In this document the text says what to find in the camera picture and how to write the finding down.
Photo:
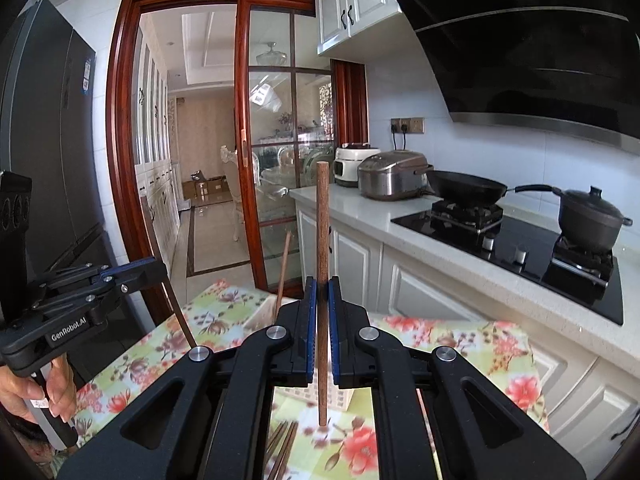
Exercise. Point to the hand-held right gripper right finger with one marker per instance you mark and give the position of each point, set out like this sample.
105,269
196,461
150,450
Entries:
334,330

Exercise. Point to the red-brown wooden door panel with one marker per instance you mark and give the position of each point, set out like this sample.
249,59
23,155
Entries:
349,105

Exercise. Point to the red-brown wooden door frame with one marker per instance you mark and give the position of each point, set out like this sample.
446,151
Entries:
120,135

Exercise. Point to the ceiling lamp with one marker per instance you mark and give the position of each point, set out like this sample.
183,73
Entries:
271,56

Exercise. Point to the dark grey refrigerator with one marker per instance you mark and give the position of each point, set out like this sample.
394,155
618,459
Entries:
50,110

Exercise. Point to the black lidded pot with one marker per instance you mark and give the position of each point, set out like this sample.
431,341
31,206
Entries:
590,225

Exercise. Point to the black glass gas cooktop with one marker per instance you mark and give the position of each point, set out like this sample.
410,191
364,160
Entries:
520,270

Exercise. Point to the floral plastic tablecloth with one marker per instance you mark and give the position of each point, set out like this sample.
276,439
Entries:
500,350

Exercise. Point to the white carved dining chair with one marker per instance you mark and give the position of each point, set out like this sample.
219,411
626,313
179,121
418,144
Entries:
232,185

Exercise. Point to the person's left hand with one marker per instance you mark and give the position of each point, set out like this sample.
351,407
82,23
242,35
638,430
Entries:
62,395

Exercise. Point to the white upper kitchen cabinets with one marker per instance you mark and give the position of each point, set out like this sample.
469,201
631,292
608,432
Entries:
360,0

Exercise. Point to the white perforated plastic utensil basket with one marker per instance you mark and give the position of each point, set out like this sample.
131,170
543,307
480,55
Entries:
350,400

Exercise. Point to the white rice cooker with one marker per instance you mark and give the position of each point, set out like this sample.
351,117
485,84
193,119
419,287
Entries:
347,165

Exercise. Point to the wall power socket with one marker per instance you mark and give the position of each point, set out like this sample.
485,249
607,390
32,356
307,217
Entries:
414,125

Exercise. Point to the sliding glass door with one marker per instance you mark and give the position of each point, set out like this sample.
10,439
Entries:
272,110

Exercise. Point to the black wok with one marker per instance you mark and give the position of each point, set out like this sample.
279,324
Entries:
465,185

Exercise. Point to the bunch of brown chopsticks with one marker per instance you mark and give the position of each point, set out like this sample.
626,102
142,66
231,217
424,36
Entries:
282,447

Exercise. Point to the silver rice cooker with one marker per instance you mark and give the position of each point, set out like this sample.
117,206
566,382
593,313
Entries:
395,177

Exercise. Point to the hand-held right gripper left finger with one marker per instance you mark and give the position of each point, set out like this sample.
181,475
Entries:
311,330

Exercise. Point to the black range hood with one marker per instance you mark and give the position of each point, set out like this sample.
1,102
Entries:
540,50

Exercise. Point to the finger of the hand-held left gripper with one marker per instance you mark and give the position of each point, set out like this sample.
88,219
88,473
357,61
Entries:
135,275
80,276

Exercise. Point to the cardboard boxes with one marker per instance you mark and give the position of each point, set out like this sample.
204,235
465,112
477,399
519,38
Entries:
205,187

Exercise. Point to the brown wooden chopstick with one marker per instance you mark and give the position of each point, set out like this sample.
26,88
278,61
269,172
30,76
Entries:
182,317
283,270
323,220

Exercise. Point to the white hallway wall cabinets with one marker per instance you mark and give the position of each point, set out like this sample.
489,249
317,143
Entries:
155,160

